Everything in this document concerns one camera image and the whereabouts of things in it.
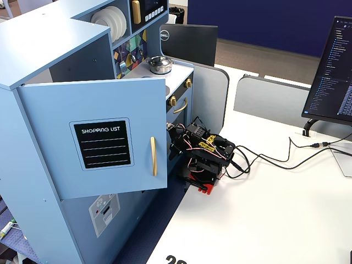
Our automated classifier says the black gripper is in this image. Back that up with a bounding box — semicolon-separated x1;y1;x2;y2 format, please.
167;126;190;162

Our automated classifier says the light blue cabinet door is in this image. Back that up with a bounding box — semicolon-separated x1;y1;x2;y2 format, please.
16;76;168;200

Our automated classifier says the gray rounded desk divider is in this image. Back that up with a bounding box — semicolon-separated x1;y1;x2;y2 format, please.
192;62;230;135

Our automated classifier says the black shopping list board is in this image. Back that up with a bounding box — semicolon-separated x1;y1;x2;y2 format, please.
69;118;135;171

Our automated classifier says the steel toy pot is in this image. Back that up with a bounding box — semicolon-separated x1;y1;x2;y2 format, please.
146;56;174;75

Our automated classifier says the steel pot lid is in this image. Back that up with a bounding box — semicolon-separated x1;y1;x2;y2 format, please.
147;56;173;69

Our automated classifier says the black Dell monitor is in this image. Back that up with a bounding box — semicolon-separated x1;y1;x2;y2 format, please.
160;23;218;67

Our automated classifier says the gray long desk divider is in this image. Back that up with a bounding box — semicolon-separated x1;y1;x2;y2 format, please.
233;74;352;135

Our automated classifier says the white toy plate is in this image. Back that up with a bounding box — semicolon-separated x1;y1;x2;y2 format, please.
100;8;122;42
90;11;113;42
108;5;128;39

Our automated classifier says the black trash bin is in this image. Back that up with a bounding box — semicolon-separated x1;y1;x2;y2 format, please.
168;7;184;25

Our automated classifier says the black toy microwave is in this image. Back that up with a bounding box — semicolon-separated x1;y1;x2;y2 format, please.
129;0;169;35

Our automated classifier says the gray flat stand base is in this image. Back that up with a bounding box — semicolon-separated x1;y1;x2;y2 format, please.
329;141;352;178

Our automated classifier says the light blue toy kitchen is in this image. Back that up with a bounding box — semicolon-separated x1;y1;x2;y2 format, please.
0;0;195;264

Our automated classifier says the monitor showing code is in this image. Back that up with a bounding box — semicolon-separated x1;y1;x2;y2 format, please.
301;15;352;127

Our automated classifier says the white green marker pen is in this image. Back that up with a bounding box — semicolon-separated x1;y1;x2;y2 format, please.
0;222;15;240

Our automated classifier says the gold door handle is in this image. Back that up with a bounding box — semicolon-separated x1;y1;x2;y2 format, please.
150;136;158;177

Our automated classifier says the gold oven handle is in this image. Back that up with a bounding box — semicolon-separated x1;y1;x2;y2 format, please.
173;97;189;114

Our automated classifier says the black plain cable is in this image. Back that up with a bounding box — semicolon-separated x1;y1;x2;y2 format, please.
224;145;352;179

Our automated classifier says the black cable with adapter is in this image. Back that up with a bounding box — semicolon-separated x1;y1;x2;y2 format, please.
233;136;352;163

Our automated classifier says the navy partition wall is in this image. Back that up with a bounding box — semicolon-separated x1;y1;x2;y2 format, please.
188;0;352;58

